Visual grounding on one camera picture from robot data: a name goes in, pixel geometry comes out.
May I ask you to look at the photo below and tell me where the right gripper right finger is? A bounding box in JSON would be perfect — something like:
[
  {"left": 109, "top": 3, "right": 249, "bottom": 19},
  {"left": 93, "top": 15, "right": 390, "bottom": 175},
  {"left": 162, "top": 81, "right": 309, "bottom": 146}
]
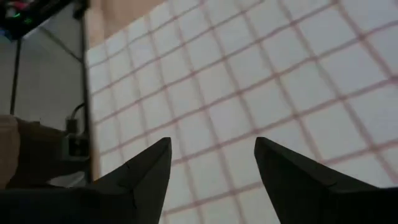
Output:
[{"left": 254, "top": 136, "right": 398, "bottom": 224}]

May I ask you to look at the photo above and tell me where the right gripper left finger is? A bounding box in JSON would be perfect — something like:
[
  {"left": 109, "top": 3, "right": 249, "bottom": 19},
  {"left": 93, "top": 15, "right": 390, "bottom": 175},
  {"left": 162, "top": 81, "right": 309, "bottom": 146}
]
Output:
[{"left": 0, "top": 136, "right": 172, "bottom": 224}]

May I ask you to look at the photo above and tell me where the white red-checked towel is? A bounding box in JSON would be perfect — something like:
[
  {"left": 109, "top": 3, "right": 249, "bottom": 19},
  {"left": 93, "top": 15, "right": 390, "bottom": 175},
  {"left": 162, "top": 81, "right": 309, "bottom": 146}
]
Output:
[{"left": 86, "top": 0, "right": 398, "bottom": 224}]

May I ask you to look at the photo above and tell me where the black device with lights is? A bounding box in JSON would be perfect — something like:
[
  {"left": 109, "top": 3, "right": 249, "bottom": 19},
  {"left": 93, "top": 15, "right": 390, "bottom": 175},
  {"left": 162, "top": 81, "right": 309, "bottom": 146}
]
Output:
[{"left": 0, "top": 0, "right": 73, "bottom": 40}]

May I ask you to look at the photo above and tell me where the black cable with plug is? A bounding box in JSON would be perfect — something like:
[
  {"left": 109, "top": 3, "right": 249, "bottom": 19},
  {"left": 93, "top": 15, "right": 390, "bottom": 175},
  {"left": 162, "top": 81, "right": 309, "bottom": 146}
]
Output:
[{"left": 63, "top": 104, "right": 90, "bottom": 160}]

